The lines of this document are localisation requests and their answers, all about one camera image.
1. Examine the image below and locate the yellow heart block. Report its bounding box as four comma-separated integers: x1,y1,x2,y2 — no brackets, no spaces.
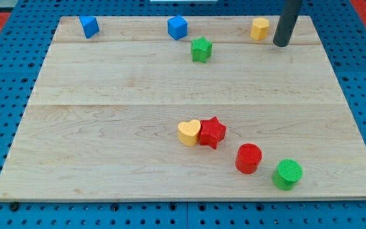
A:
177,120,201,147

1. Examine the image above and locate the red star block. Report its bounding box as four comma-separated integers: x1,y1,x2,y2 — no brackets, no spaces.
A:
200,116,226,149

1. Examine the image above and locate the wooden board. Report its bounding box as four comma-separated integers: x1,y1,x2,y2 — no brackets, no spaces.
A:
0,16,366,202

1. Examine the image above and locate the green star block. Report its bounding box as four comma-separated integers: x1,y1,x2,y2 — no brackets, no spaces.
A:
191,37,213,63

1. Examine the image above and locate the red cylinder block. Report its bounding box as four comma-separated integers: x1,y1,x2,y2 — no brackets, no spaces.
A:
234,143,262,174

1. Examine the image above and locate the blue cube block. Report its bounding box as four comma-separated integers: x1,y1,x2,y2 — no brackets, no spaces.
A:
167,15,188,40

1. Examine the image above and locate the yellow hexagon block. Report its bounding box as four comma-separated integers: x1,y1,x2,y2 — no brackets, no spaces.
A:
250,17,269,41

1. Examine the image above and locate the green cylinder block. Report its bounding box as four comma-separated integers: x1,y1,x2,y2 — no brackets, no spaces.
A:
272,158,303,191

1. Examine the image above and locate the blue wedge block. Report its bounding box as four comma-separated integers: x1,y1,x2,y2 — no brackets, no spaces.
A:
79,16,100,39

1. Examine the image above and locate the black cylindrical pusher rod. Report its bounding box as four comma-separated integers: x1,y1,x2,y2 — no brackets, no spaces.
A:
273,0,303,47

